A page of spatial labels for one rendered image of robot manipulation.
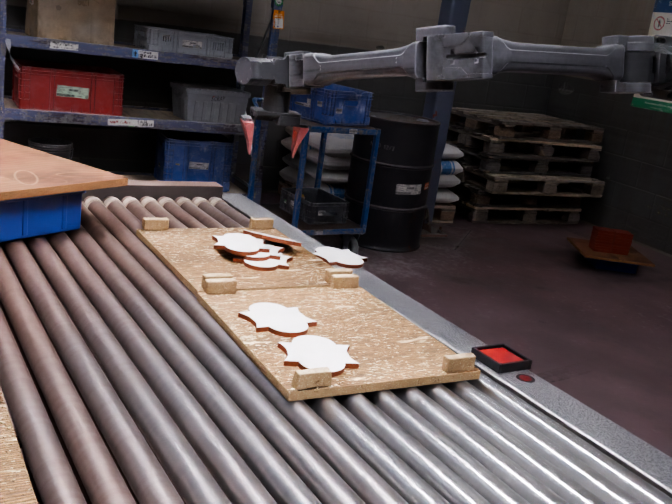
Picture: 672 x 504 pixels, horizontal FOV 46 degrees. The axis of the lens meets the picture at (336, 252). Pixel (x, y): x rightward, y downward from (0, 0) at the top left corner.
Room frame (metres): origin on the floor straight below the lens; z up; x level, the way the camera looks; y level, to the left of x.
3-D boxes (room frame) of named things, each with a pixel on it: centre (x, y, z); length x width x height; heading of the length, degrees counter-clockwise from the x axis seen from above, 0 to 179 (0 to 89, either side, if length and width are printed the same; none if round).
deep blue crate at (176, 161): (5.80, 1.14, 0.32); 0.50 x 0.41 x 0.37; 115
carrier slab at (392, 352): (1.30, -0.01, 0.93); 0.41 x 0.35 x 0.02; 30
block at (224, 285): (1.40, 0.20, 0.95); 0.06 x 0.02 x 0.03; 120
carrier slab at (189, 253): (1.66, 0.20, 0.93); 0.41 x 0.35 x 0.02; 32
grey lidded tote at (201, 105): (5.79, 1.06, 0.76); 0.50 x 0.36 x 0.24; 124
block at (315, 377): (1.06, 0.01, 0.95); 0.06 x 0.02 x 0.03; 120
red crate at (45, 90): (5.35, 1.94, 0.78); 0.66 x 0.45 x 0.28; 118
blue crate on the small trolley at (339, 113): (5.00, 0.20, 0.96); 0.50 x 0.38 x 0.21; 43
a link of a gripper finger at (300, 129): (1.75, 0.14, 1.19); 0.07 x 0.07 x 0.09; 17
